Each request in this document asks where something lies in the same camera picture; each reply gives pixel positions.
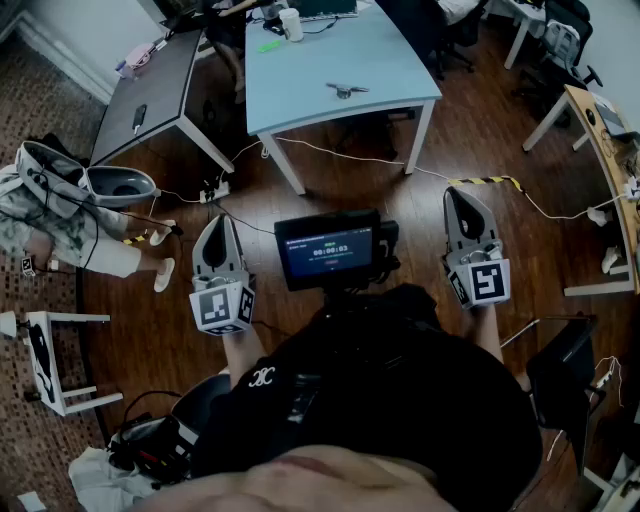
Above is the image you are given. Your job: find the white cloth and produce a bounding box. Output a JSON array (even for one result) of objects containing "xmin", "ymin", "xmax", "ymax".
[{"xmin": 67, "ymin": 445, "xmax": 154, "ymax": 512}]

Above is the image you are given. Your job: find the white cup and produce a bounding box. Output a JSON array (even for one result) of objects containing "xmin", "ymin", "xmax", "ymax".
[{"xmin": 278, "ymin": 7, "xmax": 305, "ymax": 43}]

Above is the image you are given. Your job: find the small metal object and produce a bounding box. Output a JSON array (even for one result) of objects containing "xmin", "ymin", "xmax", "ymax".
[{"xmin": 325, "ymin": 81, "xmax": 371, "ymax": 101}]

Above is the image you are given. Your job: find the black monitor mount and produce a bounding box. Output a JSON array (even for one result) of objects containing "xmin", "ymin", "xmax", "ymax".
[{"xmin": 377, "ymin": 219, "xmax": 402, "ymax": 286}]

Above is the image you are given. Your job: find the white power strip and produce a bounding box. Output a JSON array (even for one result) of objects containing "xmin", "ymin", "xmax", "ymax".
[
  {"xmin": 591, "ymin": 354, "xmax": 625, "ymax": 407},
  {"xmin": 199, "ymin": 180, "xmax": 232, "ymax": 205}
]

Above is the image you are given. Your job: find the laptop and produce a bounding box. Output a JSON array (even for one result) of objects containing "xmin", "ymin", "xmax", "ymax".
[{"xmin": 288, "ymin": 0, "xmax": 360, "ymax": 22}]

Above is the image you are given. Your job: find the white floor cable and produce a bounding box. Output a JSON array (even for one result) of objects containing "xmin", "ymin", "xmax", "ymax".
[{"xmin": 149, "ymin": 135, "xmax": 632, "ymax": 222}]

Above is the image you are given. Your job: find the black folding chair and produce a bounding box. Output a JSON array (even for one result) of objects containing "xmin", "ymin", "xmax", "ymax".
[{"xmin": 501, "ymin": 313, "xmax": 607, "ymax": 476}]

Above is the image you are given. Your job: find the small black monitor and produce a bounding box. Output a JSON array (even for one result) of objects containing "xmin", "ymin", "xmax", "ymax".
[{"xmin": 273, "ymin": 208, "xmax": 382, "ymax": 292}]

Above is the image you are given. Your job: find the wooden desk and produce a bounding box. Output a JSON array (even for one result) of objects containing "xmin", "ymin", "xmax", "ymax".
[{"xmin": 521, "ymin": 83, "xmax": 640, "ymax": 298}]

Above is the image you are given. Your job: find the person's right forearm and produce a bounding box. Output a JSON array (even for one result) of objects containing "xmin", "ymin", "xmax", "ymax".
[{"xmin": 460, "ymin": 303, "xmax": 532, "ymax": 394}]

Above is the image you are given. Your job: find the white stool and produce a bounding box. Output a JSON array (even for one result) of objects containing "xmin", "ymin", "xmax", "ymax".
[{"xmin": 23, "ymin": 310, "xmax": 125, "ymax": 418}]

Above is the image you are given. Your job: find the black office chair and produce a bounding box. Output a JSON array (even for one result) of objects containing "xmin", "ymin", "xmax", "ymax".
[{"xmin": 513, "ymin": 0, "xmax": 604, "ymax": 104}]

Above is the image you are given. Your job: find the white table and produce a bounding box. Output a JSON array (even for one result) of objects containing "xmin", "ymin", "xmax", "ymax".
[{"xmin": 485, "ymin": 0, "xmax": 547, "ymax": 71}]

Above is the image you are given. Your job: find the person's left forearm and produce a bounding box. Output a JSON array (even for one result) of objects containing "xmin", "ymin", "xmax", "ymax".
[{"xmin": 221, "ymin": 327, "xmax": 274, "ymax": 399}]

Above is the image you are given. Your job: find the person's face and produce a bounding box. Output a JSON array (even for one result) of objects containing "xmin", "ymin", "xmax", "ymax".
[{"xmin": 124, "ymin": 443, "xmax": 456, "ymax": 512}]

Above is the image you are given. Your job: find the light blue table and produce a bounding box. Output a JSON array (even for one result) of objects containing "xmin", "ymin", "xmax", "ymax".
[{"xmin": 243, "ymin": 0, "xmax": 444, "ymax": 196}]

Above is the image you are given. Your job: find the black equipment bag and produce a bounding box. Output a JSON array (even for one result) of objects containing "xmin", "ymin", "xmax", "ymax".
[{"xmin": 106, "ymin": 389, "xmax": 200, "ymax": 490}]

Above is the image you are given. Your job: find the black cable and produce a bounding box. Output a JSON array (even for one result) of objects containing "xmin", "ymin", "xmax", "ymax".
[{"xmin": 298, "ymin": 15, "xmax": 342, "ymax": 36}]

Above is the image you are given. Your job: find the pink item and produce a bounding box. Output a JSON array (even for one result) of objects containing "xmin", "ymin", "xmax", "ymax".
[{"xmin": 124, "ymin": 42, "xmax": 157, "ymax": 69}]

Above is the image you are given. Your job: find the person's black shirt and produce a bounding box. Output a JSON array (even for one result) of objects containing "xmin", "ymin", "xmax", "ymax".
[{"xmin": 192, "ymin": 283, "xmax": 545, "ymax": 512}]

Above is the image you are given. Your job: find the dark grey table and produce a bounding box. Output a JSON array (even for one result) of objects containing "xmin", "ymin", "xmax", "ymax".
[{"xmin": 89, "ymin": 28, "xmax": 236, "ymax": 175}]

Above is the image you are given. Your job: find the yellow black striped tape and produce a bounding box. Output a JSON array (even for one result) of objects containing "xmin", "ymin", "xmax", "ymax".
[{"xmin": 447, "ymin": 175, "xmax": 527, "ymax": 196}]

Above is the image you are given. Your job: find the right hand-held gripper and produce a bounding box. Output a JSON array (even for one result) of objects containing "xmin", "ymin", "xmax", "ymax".
[{"xmin": 441, "ymin": 186, "xmax": 512, "ymax": 310}]

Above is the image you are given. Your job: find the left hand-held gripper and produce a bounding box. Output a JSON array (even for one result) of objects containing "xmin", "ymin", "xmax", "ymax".
[{"xmin": 188, "ymin": 213, "xmax": 258, "ymax": 337}]

